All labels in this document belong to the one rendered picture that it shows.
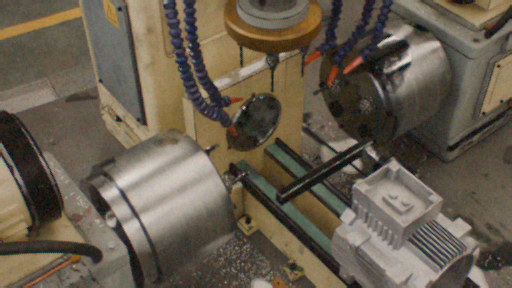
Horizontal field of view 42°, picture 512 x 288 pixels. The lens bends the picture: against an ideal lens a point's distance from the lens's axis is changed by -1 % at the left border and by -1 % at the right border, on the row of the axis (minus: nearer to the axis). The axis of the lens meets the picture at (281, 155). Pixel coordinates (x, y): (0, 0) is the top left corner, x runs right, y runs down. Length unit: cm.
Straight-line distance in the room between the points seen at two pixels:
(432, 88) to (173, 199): 64
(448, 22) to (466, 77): 13
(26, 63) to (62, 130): 167
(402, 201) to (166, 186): 41
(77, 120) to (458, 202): 101
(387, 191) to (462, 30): 50
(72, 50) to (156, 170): 237
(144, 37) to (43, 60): 217
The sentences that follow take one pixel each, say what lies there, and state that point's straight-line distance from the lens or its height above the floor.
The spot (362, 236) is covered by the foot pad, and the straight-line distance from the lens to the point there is 119.
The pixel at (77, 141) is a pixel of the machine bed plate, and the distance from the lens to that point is 179.
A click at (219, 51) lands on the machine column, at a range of 147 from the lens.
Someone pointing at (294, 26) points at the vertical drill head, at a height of 133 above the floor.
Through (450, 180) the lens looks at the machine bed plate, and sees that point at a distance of 170.
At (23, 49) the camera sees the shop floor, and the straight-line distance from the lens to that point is 359.
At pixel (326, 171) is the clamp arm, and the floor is 102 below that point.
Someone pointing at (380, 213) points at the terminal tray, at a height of 113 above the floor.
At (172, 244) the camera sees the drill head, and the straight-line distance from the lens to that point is 117.
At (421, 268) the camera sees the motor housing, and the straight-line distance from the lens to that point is 116.
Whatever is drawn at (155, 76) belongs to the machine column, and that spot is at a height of 115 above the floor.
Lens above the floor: 200
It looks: 45 degrees down
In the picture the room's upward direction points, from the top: 2 degrees clockwise
